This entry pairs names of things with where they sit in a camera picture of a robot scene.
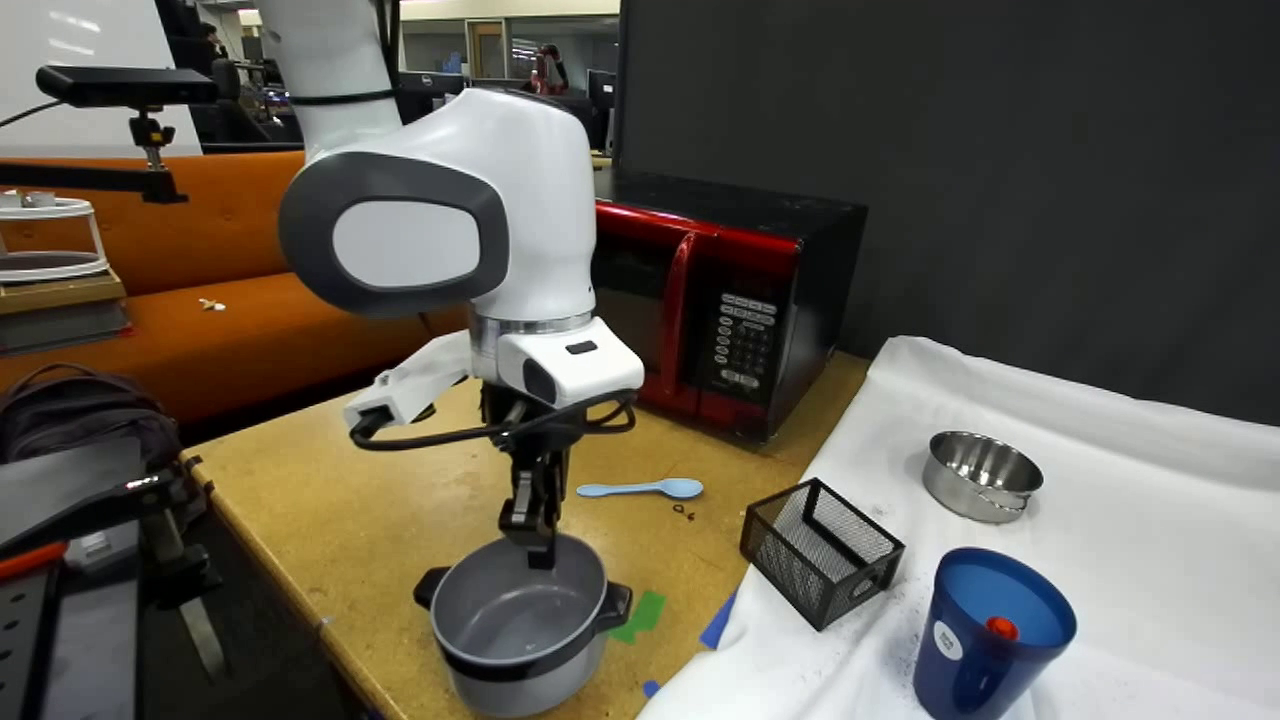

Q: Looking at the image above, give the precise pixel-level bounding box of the orange sofa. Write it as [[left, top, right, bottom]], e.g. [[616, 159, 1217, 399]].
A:
[[0, 149, 471, 428]]

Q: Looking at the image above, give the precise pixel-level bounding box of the small stainless steel bowl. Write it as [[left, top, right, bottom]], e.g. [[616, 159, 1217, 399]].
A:
[[921, 428, 1048, 527]]

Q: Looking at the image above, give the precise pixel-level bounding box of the stack of books and trays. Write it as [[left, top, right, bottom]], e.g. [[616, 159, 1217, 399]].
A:
[[0, 189, 134, 358]]

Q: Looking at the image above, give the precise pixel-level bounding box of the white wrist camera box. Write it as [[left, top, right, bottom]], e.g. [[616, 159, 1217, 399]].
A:
[[347, 315, 647, 434]]

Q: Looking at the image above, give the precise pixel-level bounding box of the black bag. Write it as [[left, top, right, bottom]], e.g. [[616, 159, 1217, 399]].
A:
[[0, 366, 184, 473]]

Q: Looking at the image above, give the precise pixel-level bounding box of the white cloth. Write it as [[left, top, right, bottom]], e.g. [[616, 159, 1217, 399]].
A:
[[637, 333, 1280, 720]]

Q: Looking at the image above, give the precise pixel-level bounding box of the red and black microwave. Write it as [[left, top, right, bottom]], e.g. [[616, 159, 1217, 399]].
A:
[[593, 169, 872, 446]]

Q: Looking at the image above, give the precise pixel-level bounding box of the black tripod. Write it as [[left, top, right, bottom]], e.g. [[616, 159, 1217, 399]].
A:
[[0, 446, 231, 720]]

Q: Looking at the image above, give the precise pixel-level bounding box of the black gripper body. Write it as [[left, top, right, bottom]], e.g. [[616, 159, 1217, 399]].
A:
[[480, 381, 593, 473]]

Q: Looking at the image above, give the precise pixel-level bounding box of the distant person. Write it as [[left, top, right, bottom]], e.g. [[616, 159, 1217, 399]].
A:
[[531, 40, 571, 95]]

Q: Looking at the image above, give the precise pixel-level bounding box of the black backdrop curtain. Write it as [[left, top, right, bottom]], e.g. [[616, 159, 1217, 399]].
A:
[[610, 0, 1280, 428]]

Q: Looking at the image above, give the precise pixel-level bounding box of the black wire mesh basket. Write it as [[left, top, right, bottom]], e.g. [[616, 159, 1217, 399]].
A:
[[737, 475, 908, 636]]

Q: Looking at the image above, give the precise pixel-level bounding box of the black bar camera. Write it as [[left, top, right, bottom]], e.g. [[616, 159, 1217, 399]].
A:
[[32, 61, 225, 111]]

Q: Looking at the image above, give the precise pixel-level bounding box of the gray dish with black handles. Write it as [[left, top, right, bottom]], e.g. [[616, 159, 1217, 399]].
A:
[[413, 534, 641, 720]]

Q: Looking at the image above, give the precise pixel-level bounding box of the blue plastic cup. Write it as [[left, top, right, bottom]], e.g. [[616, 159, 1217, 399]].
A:
[[913, 545, 1081, 720]]

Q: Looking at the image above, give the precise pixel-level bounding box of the light blue plastic spoon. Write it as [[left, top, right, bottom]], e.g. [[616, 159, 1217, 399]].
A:
[[571, 475, 708, 509]]

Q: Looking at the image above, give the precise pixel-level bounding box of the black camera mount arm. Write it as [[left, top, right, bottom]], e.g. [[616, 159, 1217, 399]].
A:
[[0, 109, 193, 207]]

